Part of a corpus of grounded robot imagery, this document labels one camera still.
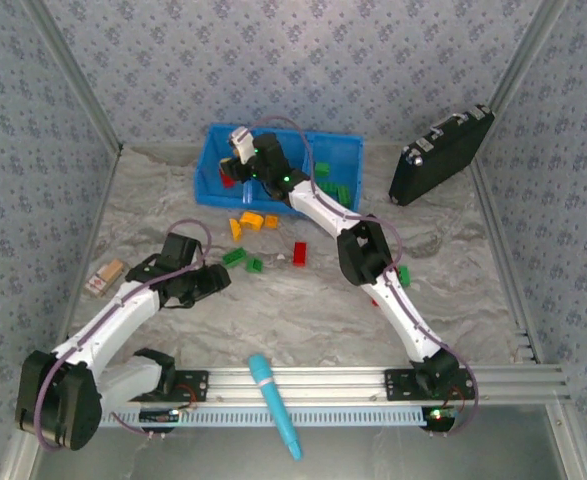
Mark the yellow arch lego brick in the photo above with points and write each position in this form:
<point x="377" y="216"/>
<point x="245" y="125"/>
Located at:
<point x="251" y="220"/>

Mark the blue three-compartment plastic bin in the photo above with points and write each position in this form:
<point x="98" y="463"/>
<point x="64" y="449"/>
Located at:
<point x="210" y="170"/>

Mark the light blue pen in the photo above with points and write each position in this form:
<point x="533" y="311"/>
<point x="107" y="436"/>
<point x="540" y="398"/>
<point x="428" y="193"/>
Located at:
<point x="268" y="385"/>

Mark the black hard case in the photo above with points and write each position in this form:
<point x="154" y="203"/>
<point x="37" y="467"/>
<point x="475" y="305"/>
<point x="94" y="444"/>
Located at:
<point x="438" y="155"/>

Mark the aluminium mounting rail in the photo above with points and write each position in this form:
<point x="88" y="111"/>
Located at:
<point x="323" y="385"/>

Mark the orange lego brick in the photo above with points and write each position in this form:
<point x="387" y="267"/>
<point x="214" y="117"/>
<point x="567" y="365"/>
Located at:
<point x="271" y="222"/>

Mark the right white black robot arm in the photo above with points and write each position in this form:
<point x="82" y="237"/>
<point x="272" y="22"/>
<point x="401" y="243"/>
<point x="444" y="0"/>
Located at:
<point x="408" y="315"/>

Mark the aluminium corner post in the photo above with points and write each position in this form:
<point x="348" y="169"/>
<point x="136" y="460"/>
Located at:
<point x="75" y="75"/>
<point x="528" y="50"/>

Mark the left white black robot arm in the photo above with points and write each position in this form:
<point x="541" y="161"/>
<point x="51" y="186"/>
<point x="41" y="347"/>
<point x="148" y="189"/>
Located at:
<point x="108" y="320"/>

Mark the small wooden block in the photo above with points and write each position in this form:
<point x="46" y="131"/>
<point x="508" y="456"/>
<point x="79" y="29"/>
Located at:
<point x="104" y="278"/>

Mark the aluminium side rail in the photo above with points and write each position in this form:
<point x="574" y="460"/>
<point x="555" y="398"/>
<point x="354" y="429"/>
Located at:
<point x="93" y="235"/>
<point x="507" y="270"/>

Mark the small circuit board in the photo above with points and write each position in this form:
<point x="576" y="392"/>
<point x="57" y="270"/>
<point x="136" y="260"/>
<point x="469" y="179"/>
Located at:
<point x="159" y="415"/>
<point x="438" y="414"/>

